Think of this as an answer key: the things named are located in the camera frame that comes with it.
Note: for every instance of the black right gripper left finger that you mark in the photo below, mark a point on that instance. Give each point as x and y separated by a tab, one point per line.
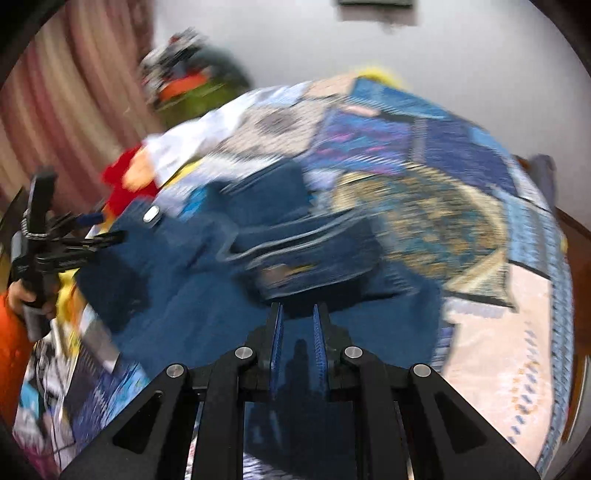
261	377

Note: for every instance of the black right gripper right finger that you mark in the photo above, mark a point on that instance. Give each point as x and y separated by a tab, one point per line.
338	371

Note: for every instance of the blue denim jeans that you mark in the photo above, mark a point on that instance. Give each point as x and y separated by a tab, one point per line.
189	290

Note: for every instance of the orange sleeve left forearm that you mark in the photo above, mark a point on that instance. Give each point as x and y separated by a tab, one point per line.
15	352

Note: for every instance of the pile of clothes in corner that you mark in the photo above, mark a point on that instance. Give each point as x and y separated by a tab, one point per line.
187	77

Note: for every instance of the left hand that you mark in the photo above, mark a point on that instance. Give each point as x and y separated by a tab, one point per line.
17	296

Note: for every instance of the yellow plush blanket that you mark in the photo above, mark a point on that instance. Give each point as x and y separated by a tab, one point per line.
171	199

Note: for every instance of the red and orange plush blanket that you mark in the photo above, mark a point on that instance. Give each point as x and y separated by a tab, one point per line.
129	178

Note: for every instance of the striped pink curtain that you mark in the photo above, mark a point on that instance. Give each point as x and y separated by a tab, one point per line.
74	100

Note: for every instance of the white shirt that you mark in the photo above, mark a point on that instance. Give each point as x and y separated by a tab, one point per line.
171	150

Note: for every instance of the patchwork patterned bedspread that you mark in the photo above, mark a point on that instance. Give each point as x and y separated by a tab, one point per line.
455	207

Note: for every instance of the dark grey cloth beside bed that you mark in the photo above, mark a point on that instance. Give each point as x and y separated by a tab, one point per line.
542	171

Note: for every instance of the wall-mounted black television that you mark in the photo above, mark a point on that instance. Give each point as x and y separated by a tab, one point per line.
381	3

